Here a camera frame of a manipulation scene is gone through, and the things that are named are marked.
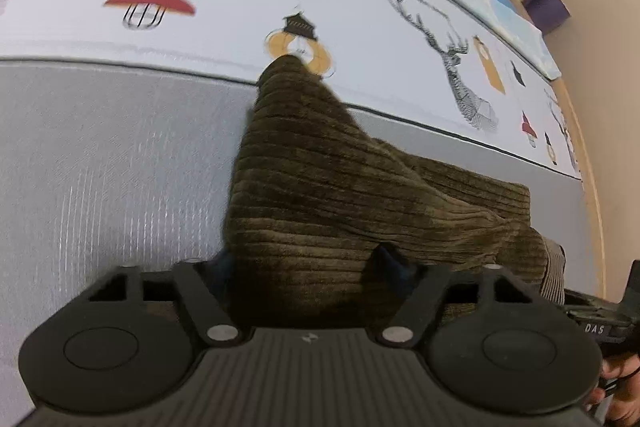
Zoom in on brown corduroy pants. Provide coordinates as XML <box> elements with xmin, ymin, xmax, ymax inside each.
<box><xmin>222</xmin><ymin>54</ymin><xmax>568</xmax><ymax>333</ymax></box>

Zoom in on person's right hand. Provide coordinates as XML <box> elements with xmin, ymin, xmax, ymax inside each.
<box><xmin>584</xmin><ymin>353</ymin><xmax>640</xmax><ymax>427</ymax></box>

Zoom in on wooden bed frame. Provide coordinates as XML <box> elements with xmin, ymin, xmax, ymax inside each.
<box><xmin>552</xmin><ymin>74</ymin><xmax>608</xmax><ymax>303</ymax></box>

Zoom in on purple box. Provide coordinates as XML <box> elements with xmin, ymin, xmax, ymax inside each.
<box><xmin>521</xmin><ymin>0</ymin><xmax>571</xmax><ymax>32</ymax></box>

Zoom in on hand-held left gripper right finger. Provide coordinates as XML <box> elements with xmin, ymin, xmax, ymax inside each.
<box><xmin>374</xmin><ymin>243</ymin><xmax>548</xmax><ymax>350</ymax></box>

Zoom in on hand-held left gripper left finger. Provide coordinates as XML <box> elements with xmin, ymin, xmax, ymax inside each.
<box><xmin>87</xmin><ymin>252</ymin><xmax>246</xmax><ymax>349</ymax></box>

